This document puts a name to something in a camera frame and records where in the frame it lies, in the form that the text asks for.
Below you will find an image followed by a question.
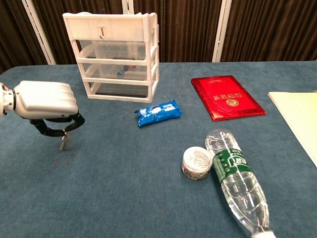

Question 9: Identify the clear bottle green label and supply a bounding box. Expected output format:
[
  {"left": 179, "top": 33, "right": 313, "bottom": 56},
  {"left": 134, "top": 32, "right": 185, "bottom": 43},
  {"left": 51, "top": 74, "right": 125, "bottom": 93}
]
[{"left": 205, "top": 128, "right": 277, "bottom": 238}]

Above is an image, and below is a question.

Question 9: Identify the dark pleated curtain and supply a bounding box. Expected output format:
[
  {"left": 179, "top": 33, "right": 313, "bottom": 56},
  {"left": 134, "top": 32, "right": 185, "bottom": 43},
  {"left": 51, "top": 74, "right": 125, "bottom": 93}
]
[{"left": 0, "top": 0, "right": 317, "bottom": 75}]

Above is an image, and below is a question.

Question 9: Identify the cream paper folder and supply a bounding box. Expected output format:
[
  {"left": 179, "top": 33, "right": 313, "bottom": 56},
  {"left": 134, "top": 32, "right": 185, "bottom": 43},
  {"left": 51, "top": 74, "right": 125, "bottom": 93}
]
[{"left": 267, "top": 91, "right": 317, "bottom": 168}]

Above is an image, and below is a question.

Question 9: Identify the red certificate booklet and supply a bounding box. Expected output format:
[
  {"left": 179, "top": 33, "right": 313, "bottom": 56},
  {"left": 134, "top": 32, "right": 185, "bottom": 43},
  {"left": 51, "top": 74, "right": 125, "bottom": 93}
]
[{"left": 191, "top": 75, "right": 267, "bottom": 122}]

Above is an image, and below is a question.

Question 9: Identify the blue snack packet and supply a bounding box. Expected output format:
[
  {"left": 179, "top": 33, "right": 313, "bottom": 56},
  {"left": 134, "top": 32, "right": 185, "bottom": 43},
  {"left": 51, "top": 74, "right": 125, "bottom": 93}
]
[{"left": 134, "top": 99, "right": 183, "bottom": 128}]

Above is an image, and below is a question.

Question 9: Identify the white plastic drawer organizer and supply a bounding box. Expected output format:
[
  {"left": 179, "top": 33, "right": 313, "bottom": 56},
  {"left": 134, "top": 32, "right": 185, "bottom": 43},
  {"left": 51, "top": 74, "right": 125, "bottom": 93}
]
[{"left": 62, "top": 11, "right": 160, "bottom": 104}]

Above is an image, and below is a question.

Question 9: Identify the silver key bunch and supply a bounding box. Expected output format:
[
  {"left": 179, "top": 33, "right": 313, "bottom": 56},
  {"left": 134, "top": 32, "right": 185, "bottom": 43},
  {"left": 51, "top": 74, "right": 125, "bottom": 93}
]
[{"left": 58, "top": 131, "right": 72, "bottom": 152}]

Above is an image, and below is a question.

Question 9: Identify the white metal frame post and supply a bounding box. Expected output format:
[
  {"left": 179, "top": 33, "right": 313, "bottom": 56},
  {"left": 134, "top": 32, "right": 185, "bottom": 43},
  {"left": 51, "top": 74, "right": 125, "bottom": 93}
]
[
  {"left": 21, "top": 0, "right": 56, "bottom": 65},
  {"left": 121, "top": 0, "right": 134, "bottom": 14},
  {"left": 212, "top": 0, "right": 232, "bottom": 62}
]

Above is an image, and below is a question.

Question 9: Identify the white round cap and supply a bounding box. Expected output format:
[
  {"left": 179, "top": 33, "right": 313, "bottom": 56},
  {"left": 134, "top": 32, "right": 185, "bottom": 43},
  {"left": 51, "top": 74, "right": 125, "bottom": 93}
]
[{"left": 181, "top": 146, "right": 213, "bottom": 181}]

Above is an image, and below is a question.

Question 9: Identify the blue felt table mat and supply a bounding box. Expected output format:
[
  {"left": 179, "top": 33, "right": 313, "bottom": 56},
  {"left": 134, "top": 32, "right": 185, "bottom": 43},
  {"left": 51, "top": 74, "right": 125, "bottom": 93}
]
[{"left": 0, "top": 60, "right": 317, "bottom": 238}]

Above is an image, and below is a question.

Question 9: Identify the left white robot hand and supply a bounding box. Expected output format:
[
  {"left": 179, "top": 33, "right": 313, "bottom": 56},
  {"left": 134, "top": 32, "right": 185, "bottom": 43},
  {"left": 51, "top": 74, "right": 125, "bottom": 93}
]
[{"left": 11, "top": 80, "right": 86, "bottom": 138}]

